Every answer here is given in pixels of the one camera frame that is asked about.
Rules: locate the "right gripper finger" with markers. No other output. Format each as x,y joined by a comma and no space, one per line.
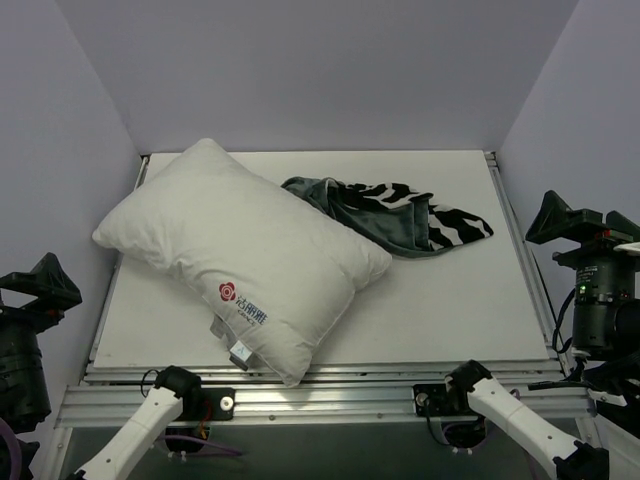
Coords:
620,223
554,220

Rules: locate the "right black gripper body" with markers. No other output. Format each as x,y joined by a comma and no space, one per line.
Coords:
590,238

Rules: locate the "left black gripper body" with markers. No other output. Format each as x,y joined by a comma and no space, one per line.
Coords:
32,297

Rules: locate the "zebra and grey pillowcase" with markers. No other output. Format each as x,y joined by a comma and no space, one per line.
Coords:
403,221

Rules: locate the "white pillow insert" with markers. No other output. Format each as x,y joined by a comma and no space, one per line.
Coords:
276,271

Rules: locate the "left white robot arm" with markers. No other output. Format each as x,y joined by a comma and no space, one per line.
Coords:
25,401

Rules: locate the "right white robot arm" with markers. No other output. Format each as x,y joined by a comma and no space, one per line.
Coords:
605,346

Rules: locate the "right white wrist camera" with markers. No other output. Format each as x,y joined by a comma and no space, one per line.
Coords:
629,248

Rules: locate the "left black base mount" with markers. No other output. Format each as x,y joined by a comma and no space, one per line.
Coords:
216,404

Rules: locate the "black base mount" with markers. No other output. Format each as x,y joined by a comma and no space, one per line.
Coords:
216,404
431,400

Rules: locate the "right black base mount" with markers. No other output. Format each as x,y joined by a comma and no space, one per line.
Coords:
431,400

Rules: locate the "aluminium front rail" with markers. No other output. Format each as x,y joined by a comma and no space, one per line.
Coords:
343,394

